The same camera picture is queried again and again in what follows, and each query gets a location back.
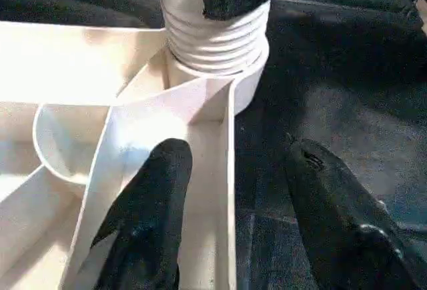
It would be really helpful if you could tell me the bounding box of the black mat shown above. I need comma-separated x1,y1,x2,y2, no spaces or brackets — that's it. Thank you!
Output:
0,0,427,290

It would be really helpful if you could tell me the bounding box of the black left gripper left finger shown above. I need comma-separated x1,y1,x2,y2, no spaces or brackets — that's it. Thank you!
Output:
89,138,194,290

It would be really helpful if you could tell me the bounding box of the white plastic table top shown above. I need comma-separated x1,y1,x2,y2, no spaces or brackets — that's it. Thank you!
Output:
0,19,270,290

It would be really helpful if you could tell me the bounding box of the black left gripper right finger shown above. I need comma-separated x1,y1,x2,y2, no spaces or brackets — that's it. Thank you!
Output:
282,133,427,290

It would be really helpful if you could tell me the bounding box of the white plastic table leg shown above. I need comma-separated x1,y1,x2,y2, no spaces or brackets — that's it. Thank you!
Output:
159,0,272,78

